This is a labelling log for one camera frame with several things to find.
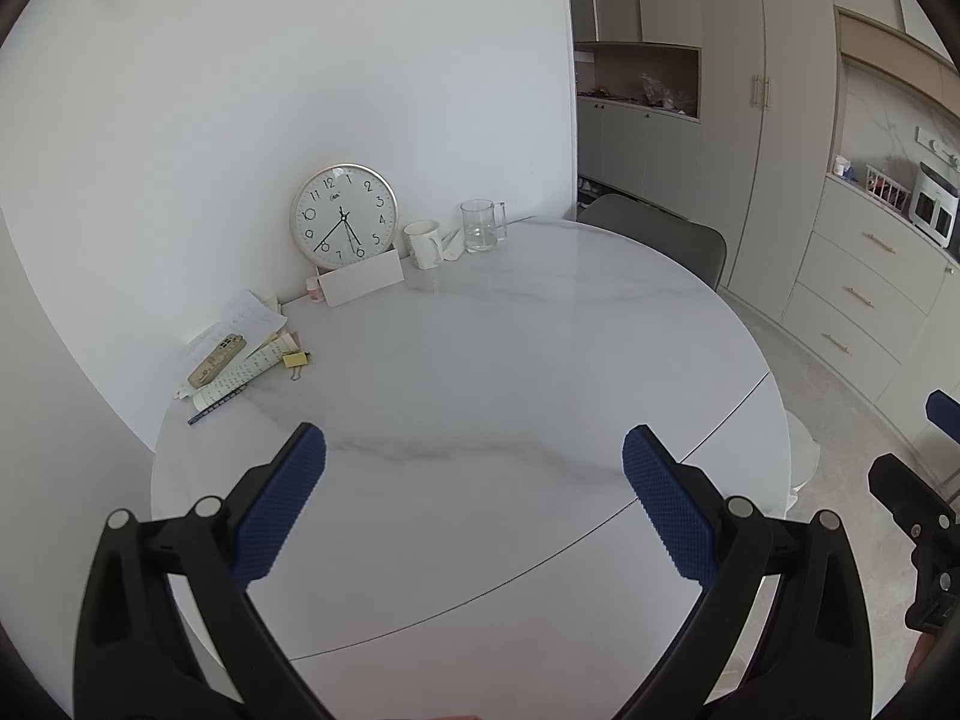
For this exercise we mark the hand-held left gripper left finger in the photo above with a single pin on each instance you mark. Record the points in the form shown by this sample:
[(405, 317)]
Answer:
[(281, 506)]

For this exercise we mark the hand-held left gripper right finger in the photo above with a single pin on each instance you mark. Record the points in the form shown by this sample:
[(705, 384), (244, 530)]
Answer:
[(671, 510)]

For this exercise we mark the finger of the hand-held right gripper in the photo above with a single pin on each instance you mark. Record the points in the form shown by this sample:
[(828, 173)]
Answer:
[(904, 491), (943, 416)]

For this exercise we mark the person's right hand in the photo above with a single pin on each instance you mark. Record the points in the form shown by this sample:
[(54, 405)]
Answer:
[(919, 656)]

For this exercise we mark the blue pen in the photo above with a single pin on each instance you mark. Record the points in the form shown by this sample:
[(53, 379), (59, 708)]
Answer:
[(217, 405)]

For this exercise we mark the yellow binder clip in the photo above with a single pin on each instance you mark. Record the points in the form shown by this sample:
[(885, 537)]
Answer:
[(295, 360)]

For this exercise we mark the beige remote control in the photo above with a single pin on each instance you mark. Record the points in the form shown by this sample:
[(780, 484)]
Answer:
[(217, 361)]

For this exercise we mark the beige cabinet drawer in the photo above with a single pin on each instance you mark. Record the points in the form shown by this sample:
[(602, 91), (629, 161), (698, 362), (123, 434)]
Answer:
[(847, 221), (814, 322), (832, 274)]

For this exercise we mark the white paper sheets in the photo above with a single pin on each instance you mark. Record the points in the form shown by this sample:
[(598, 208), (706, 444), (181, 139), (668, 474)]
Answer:
[(244, 315)]

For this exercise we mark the white countertop oven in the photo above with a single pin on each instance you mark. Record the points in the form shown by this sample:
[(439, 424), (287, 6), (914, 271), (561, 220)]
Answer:
[(934, 202)]

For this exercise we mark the small pink bottle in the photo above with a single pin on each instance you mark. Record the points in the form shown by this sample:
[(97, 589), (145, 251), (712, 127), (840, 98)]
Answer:
[(313, 290)]

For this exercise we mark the white card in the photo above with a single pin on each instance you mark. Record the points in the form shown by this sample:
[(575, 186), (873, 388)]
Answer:
[(360, 281)]

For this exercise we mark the small white jar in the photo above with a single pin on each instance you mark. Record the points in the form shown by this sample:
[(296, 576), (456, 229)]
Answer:
[(841, 165)]

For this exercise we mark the grey chair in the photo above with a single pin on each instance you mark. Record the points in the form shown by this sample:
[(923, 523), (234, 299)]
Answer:
[(660, 236)]

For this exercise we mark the white ceramic mug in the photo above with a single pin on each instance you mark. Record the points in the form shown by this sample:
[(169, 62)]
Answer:
[(424, 244)]

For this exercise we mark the round white clock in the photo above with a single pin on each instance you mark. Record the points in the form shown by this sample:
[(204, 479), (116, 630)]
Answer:
[(343, 214)]

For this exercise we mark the beige built-in cabinet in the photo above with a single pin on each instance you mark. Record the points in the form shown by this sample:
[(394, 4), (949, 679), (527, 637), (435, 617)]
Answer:
[(750, 165)]

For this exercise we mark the low shoe shelf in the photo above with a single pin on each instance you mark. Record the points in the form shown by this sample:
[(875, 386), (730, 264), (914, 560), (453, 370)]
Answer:
[(589, 187)]

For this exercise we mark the clear glass mug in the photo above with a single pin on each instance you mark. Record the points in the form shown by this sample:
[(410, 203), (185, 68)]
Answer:
[(480, 226)]

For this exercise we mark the pile of small clutter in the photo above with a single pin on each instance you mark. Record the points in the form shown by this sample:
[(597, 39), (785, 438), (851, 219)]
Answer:
[(652, 90)]

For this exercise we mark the white wall socket rail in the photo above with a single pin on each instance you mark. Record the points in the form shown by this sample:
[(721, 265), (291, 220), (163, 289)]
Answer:
[(937, 146)]

